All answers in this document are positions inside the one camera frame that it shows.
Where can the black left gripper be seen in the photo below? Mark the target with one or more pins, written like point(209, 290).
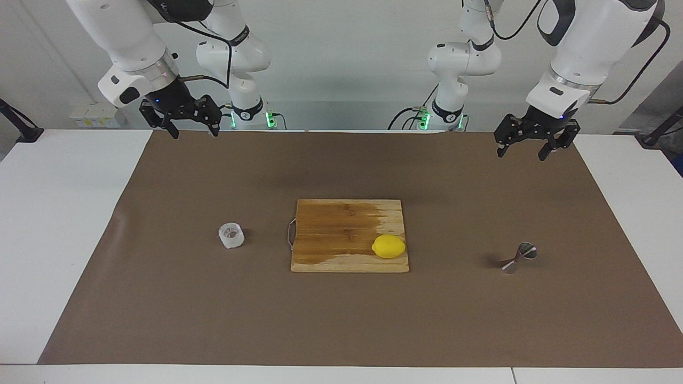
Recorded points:
point(544, 124)

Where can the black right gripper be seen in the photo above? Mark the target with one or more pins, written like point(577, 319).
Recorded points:
point(172, 98)

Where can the steel double jigger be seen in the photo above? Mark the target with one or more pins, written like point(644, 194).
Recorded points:
point(526, 251)

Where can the brown paper table mat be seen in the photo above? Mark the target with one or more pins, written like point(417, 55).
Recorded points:
point(213, 309)

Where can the clear plastic cup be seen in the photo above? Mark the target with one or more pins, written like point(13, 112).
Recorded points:
point(231, 237)

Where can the yellow lemon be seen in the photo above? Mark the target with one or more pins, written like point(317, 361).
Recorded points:
point(388, 247)

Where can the dark grey panel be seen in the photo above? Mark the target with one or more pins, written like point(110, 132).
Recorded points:
point(656, 96)

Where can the box of white bottles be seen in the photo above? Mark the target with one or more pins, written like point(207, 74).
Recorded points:
point(96, 116)

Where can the wooden cutting board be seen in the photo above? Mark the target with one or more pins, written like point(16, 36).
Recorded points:
point(331, 234)

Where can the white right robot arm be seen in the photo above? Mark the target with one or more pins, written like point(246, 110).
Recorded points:
point(122, 32)

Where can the black clamp stand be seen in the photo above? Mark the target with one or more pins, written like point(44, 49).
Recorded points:
point(651, 140)
point(29, 133)

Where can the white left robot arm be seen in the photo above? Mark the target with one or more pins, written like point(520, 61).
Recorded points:
point(597, 37)

